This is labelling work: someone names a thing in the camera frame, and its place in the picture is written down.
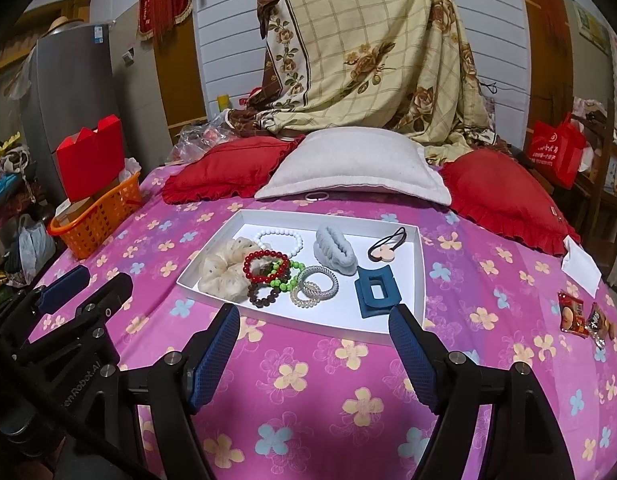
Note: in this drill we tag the wall poster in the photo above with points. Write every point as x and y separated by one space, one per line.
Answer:
590 25

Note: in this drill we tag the cream floral checked sheet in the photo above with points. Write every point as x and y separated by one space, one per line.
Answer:
368 35

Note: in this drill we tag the white pillow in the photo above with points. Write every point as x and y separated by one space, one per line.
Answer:
353 165

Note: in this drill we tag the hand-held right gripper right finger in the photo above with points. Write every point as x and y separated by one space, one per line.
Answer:
413 350

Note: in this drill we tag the wooden shelf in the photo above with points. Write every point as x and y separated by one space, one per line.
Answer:
605 185

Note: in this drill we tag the clear crumpled plastic bags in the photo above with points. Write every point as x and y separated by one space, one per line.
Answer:
198 140

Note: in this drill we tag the white shallow tray box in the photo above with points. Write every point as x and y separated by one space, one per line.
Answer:
333 315

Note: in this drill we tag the orange plastic basket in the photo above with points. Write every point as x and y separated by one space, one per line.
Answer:
98 220

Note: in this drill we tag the red cardboard box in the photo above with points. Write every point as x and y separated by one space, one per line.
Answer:
91 160

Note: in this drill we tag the fluffy pale blue hair claw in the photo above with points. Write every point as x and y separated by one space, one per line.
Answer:
333 257

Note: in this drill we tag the cream dotted scrunchie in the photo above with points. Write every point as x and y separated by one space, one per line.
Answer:
221 272

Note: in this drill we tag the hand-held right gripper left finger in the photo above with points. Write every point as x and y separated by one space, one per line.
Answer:
213 355

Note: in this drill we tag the pink floral bedsheet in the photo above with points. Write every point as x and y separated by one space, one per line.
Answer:
313 385

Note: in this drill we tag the grey refrigerator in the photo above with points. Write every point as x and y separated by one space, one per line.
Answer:
73 90

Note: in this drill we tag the red ruffled heart pillow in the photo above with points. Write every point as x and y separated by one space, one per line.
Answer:
223 170
503 195

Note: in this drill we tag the pale plastic bag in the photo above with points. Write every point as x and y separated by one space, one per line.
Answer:
36 245

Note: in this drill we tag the wooden door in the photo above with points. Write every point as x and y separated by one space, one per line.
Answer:
181 60

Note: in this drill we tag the dark blue rectangular hair clip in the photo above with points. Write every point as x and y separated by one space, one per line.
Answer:
366 305

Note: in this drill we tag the white paper card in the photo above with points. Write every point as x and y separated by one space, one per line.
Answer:
580 265

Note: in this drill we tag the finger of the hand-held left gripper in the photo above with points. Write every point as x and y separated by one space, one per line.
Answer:
113 295
63 285

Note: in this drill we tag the straw hat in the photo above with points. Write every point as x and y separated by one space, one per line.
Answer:
61 25

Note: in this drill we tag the red shopping bag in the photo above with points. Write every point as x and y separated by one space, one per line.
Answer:
555 150

